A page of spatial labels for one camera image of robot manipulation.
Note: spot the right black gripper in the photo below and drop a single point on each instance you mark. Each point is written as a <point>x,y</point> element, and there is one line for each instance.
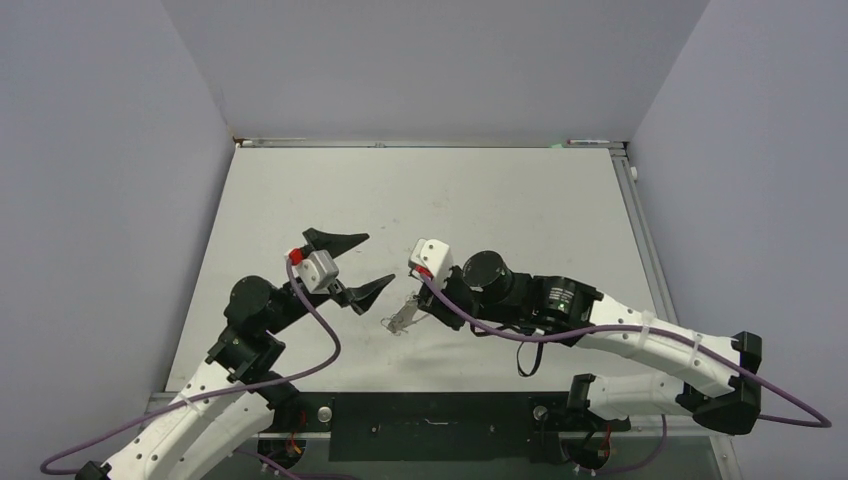
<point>431,299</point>

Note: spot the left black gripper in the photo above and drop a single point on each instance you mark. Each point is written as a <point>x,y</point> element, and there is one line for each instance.
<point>358,296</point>

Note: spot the large silver keyring with keys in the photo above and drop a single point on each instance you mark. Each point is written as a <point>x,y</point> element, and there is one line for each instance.
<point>408,314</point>

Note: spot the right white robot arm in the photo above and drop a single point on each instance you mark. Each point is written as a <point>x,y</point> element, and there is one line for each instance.
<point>704,377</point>

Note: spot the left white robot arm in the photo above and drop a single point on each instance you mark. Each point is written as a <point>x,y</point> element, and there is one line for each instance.
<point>234,393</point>

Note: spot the red white marker pen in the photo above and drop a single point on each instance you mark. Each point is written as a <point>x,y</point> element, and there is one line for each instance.
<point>588,142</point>

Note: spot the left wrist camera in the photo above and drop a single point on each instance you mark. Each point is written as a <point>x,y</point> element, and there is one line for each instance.
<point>316,269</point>

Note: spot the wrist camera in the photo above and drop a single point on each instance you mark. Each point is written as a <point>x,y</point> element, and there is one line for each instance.
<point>431,258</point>
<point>316,269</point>

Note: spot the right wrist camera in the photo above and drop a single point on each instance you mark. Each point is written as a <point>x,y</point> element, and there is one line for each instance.
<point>431,258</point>

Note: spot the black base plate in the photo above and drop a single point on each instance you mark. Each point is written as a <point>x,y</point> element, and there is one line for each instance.
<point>476,426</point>

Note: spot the aluminium frame rail back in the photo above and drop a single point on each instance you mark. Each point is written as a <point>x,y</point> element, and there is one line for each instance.
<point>474,143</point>

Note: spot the aluminium frame rail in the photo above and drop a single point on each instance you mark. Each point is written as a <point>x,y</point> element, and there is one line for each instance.
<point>627,179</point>
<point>474,143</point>
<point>550,411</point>

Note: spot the aluminium frame rail right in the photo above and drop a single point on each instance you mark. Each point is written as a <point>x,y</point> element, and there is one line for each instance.
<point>627,179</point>

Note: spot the aluminium frame rail front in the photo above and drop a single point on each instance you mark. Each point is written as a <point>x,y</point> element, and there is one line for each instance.
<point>550,411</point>

